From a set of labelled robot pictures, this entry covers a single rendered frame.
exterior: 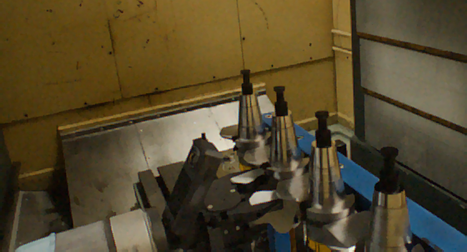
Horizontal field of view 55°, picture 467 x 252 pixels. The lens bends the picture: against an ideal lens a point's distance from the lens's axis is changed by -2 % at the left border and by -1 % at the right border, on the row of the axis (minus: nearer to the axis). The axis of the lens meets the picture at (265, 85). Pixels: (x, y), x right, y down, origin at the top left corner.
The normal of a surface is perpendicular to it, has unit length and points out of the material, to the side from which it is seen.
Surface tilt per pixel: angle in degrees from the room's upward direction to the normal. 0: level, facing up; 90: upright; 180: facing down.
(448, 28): 90
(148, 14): 90
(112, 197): 24
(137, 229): 33
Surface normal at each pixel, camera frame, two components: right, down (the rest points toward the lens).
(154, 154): 0.09, -0.74
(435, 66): -0.90, 0.22
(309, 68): 0.40, 0.23
